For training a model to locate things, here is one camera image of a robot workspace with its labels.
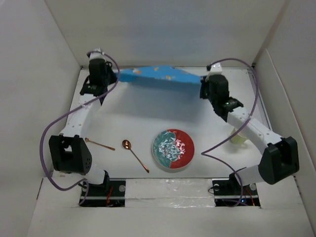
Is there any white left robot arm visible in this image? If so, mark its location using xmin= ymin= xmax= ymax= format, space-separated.
xmin=48 ymin=48 xmax=118 ymax=196

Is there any red and teal plate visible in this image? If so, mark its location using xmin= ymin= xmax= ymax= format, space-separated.
xmin=151 ymin=128 xmax=195 ymax=172

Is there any blue patterned cloth napkin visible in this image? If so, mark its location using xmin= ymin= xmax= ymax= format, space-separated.
xmin=119 ymin=65 xmax=201 ymax=85

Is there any copper fork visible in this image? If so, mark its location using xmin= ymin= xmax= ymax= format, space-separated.
xmin=85 ymin=138 xmax=116 ymax=151

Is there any copper spoon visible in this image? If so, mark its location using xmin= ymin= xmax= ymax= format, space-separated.
xmin=122 ymin=140 xmax=150 ymax=173

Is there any pale yellow paper cup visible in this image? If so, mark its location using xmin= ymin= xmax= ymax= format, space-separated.
xmin=230 ymin=132 xmax=248 ymax=144

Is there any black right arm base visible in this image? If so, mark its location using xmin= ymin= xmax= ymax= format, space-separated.
xmin=208 ymin=178 xmax=261 ymax=207

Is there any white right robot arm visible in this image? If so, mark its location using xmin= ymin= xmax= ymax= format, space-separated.
xmin=200 ymin=61 xmax=299 ymax=195

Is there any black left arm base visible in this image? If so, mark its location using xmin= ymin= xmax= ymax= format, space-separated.
xmin=79 ymin=179 xmax=126 ymax=207

